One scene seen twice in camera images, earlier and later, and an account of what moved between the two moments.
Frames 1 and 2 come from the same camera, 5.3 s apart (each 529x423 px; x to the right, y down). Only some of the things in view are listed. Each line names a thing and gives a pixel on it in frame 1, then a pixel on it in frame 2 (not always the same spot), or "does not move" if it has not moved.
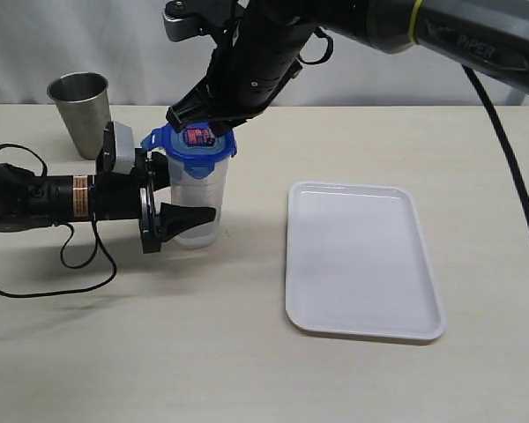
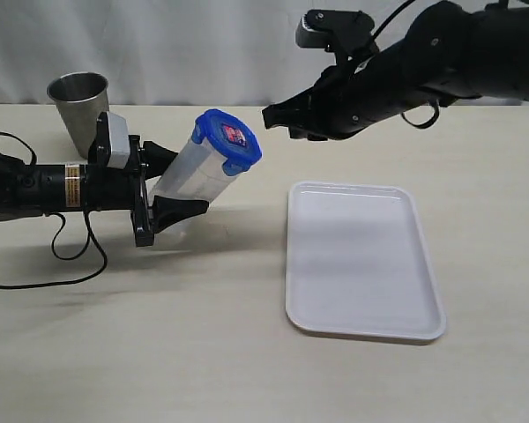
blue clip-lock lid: x=196 y=146 → x=229 y=136
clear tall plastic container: x=209 y=192 → x=197 y=172
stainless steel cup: x=84 y=102 does not move
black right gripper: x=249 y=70 → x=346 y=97
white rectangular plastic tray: x=356 y=263 does not move
